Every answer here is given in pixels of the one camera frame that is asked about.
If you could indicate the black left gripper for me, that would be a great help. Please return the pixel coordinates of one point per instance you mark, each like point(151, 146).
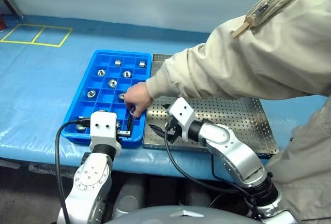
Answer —
point(125, 134)

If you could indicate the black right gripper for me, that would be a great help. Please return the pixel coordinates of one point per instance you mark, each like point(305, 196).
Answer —
point(174, 131)

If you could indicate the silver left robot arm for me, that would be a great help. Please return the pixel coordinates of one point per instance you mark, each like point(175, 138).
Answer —
point(88, 177)

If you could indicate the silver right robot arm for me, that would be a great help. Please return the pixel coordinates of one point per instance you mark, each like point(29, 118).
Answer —
point(232, 156)

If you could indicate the blue compartment tray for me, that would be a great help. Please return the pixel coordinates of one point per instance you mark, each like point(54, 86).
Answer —
point(104, 96)

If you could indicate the person's bare hand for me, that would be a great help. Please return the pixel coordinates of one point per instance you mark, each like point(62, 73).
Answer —
point(139, 97)

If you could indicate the perforated metal tray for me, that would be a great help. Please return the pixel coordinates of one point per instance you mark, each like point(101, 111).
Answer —
point(232, 120)

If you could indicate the grey rounded shape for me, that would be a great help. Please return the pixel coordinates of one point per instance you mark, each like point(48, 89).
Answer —
point(129, 198)

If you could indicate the grey robot torso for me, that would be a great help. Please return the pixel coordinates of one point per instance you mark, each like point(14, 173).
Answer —
point(168, 215)

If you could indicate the yellow tape floor marking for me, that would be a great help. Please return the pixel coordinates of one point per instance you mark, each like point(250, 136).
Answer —
point(43, 26)

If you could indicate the person's beige jacket torso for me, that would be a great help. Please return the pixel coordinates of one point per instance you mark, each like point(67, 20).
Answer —
point(307, 156)

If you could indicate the red object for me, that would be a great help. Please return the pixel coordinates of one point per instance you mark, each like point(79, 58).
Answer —
point(1, 23)

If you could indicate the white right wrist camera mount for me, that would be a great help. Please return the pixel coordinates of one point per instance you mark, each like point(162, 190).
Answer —
point(182, 110)

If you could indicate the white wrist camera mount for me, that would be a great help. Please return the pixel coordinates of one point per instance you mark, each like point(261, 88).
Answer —
point(182, 110)
point(103, 128)

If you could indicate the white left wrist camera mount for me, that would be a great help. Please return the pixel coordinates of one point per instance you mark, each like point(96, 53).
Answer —
point(103, 128)

